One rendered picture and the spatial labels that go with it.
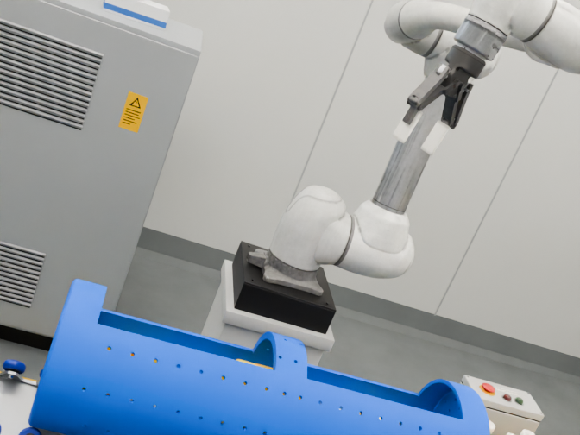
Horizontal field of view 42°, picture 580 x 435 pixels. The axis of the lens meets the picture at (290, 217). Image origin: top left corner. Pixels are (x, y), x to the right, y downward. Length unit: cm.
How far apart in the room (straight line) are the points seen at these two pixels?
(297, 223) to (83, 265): 134
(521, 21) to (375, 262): 87
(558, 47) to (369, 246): 82
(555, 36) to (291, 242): 91
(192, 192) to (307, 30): 112
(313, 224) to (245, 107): 224
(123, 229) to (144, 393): 176
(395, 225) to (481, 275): 281
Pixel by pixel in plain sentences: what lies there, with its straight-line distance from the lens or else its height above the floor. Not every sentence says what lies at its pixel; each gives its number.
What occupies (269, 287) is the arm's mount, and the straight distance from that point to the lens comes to 206.
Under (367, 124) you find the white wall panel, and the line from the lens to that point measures 433.
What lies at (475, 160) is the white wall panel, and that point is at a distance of 457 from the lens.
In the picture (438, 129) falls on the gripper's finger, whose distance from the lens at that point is 161.
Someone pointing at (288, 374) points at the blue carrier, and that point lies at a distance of 146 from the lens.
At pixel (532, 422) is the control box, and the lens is 209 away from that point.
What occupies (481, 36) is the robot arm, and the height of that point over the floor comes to 191.
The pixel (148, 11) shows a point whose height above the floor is 150.
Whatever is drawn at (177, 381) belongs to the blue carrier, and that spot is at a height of 117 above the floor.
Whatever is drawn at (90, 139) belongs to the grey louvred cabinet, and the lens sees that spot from 299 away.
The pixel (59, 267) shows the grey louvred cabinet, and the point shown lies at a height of 43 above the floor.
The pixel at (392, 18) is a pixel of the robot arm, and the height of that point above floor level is 185.
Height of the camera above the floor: 195
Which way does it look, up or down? 19 degrees down
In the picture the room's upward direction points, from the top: 22 degrees clockwise
